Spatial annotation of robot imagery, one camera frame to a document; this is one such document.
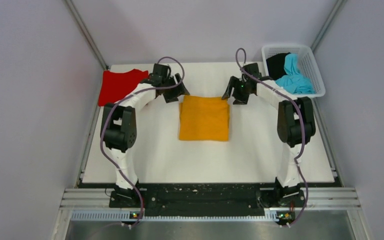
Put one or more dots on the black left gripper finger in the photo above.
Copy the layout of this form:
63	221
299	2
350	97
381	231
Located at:
181	88
171	96

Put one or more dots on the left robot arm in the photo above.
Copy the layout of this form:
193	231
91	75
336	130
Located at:
118	132

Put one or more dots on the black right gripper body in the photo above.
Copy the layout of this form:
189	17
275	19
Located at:
241	89

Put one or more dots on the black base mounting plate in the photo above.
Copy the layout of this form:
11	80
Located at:
263	193

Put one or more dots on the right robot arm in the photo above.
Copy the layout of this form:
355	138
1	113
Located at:
295	123

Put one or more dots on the light blue t-shirt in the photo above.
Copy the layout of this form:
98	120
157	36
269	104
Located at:
293	81

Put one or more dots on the yellow t-shirt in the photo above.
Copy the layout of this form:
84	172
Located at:
204	119

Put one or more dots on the black t-shirt in basket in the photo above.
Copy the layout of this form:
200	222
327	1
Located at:
276	65

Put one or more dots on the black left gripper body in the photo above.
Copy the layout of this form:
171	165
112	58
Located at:
168	80

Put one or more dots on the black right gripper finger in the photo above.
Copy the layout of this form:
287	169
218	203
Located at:
228	92
241	100

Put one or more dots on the white plastic laundry basket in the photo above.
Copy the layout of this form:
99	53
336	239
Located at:
306	63

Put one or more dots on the folded red t-shirt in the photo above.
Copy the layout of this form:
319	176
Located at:
115	86

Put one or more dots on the aluminium front rail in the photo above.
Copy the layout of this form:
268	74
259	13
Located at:
95	205

